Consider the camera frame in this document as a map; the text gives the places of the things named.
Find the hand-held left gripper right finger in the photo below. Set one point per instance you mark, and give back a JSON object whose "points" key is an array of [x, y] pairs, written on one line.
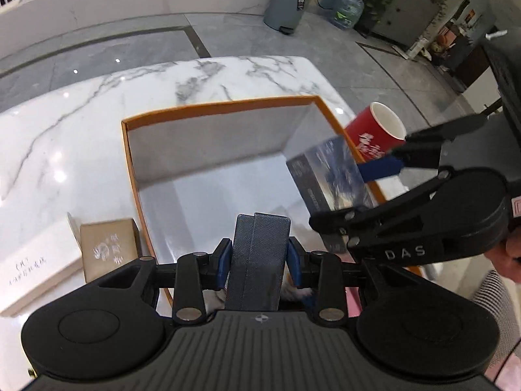
{"points": [[294, 264]]}

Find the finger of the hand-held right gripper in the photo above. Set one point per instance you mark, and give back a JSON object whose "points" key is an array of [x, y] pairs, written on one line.
{"points": [[378, 170], [362, 216]]}

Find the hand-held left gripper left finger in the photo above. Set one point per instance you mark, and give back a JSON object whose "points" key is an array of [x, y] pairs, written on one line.
{"points": [[223, 262]]}

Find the small black box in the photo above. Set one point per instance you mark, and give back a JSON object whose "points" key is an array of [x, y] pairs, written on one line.
{"points": [[256, 260]]}

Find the dark printed box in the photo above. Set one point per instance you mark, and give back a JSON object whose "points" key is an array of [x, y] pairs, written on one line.
{"points": [[329, 175]]}

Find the orange-rimmed white box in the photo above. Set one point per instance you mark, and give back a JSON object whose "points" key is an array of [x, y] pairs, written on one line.
{"points": [[203, 163]]}

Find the small gold box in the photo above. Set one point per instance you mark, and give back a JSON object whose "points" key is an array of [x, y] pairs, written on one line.
{"points": [[108, 248]]}

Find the person's right hand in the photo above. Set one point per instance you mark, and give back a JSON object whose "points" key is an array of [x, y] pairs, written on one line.
{"points": [[511, 256]]}

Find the red paper cup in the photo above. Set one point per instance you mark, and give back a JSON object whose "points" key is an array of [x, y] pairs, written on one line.
{"points": [[372, 130]]}

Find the checked clothing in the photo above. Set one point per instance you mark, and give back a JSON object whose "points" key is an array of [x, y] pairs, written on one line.
{"points": [[492, 305]]}

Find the grey drawer cabinet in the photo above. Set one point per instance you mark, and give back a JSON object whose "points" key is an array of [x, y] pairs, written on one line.
{"points": [[411, 12]]}

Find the large water bottle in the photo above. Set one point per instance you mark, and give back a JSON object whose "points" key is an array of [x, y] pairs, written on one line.
{"points": [[346, 8]]}

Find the grey trash bin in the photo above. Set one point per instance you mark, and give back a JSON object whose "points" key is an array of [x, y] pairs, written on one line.
{"points": [[287, 6]]}

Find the marble television console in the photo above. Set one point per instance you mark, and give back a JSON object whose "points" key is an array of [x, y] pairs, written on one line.
{"points": [[122, 8]]}

